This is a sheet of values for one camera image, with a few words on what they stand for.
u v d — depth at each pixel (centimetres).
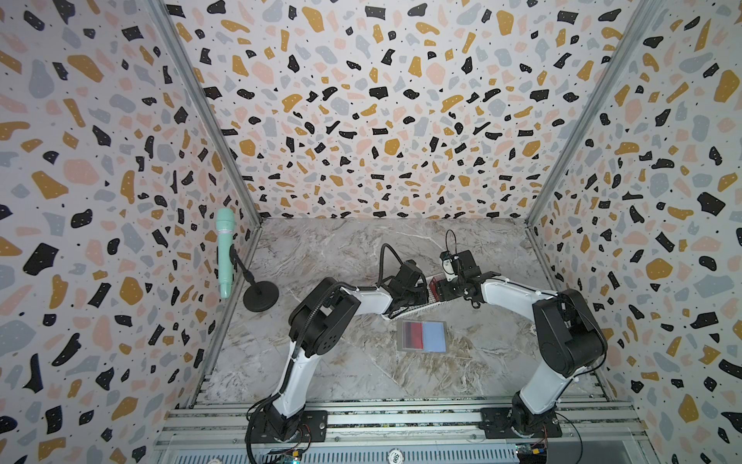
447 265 81
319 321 53
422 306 90
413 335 90
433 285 101
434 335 90
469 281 74
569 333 48
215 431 74
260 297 96
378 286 71
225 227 75
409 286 81
